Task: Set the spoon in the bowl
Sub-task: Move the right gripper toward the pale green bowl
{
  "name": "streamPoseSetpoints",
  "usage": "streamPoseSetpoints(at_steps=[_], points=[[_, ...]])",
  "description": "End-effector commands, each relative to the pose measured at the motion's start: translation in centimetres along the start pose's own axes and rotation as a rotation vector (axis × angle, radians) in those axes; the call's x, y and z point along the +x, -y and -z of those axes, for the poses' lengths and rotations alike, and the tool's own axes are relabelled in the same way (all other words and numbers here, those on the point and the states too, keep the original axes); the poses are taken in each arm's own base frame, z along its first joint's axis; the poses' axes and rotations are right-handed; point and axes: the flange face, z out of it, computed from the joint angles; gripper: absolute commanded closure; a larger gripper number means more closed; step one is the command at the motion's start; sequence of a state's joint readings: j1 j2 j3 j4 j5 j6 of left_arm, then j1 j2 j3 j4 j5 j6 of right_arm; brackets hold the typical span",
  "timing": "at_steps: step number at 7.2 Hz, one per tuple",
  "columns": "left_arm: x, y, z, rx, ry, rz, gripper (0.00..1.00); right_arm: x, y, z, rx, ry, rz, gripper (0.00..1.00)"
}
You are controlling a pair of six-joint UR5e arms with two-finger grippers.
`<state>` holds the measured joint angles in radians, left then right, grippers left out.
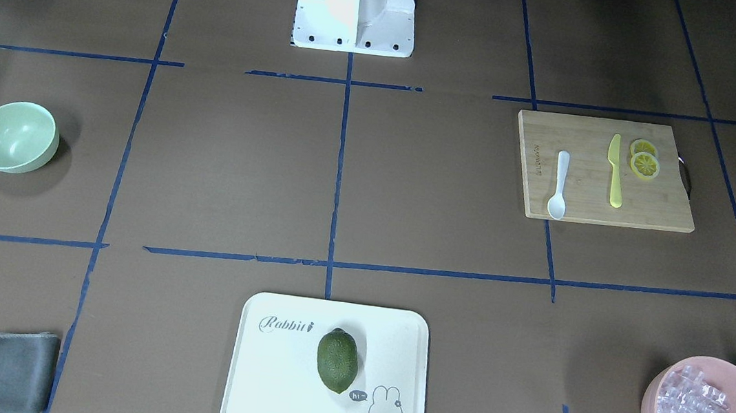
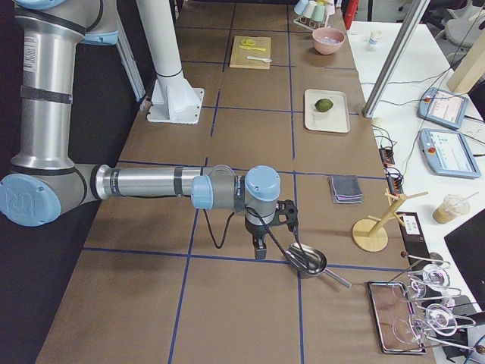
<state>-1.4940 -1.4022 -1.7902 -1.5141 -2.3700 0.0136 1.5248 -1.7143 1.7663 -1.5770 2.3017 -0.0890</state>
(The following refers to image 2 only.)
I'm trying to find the pastel cup rack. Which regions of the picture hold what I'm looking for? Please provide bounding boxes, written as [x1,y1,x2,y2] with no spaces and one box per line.
[293,0,336,30]

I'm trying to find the green lime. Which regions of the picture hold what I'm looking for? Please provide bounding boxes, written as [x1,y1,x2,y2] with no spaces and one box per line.
[314,99,334,113]

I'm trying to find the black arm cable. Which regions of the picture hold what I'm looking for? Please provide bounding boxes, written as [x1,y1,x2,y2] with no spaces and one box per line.
[202,207,304,271]

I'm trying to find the folded grey cloth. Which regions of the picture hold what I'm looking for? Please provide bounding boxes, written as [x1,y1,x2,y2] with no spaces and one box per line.
[328,174,363,204]

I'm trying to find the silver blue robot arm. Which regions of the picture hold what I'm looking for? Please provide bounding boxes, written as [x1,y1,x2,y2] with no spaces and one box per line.
[1,1,280,259]

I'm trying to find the metal ice scoop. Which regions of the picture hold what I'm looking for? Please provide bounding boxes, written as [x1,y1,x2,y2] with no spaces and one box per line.
[284,242,352,288]

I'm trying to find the far teach pendant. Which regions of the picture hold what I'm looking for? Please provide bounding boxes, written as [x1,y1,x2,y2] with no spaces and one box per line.
[418,87,468,130]

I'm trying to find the wooden beam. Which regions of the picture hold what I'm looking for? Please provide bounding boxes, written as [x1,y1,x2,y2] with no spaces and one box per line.
[446,14,484,94]

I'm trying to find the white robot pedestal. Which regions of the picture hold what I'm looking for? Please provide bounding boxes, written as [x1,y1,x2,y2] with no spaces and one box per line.
[136,0,205,124]

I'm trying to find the near teach pendant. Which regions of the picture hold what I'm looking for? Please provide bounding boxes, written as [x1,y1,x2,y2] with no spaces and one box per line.
[418,129,481,179]

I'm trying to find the aluminium frame post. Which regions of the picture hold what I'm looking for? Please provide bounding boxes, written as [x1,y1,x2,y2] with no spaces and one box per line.
[362,0,430,118]

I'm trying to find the small white bottle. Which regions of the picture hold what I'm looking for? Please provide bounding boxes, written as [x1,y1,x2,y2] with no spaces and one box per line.
[368,30,382,52]

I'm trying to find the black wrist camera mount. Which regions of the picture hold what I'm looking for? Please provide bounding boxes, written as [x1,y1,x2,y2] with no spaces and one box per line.
[271,199,299,233]

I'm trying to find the iced coffee cup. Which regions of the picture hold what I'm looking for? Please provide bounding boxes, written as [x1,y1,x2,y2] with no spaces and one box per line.
[433,191,479,224]

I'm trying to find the wooden mug tree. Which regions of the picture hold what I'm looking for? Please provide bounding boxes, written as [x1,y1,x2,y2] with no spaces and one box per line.
[352,189,428,253]

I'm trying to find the bamboo cutting board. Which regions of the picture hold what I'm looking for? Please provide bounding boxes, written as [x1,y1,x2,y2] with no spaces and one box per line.
[229,36,271,70]

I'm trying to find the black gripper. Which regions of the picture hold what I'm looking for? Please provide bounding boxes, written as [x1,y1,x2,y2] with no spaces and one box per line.
[245,215,271,260]

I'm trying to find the yellow plastic knife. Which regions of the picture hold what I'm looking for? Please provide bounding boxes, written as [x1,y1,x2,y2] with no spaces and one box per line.
[238,45,267,52]

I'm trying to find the cream rabbit tray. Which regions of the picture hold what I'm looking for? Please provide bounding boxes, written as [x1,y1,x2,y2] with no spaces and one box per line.
[304,89,350,133]

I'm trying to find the teach pendant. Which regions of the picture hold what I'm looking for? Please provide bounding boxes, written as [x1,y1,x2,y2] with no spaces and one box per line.
[418,87,468,130]
[418,129,481,179]

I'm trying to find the pink bowl with ice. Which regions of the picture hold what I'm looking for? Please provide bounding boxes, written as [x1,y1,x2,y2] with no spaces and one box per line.
[312,27,346,55]

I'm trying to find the wire glass rack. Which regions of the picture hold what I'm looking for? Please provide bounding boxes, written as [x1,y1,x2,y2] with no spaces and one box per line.
[392,251,484,356]

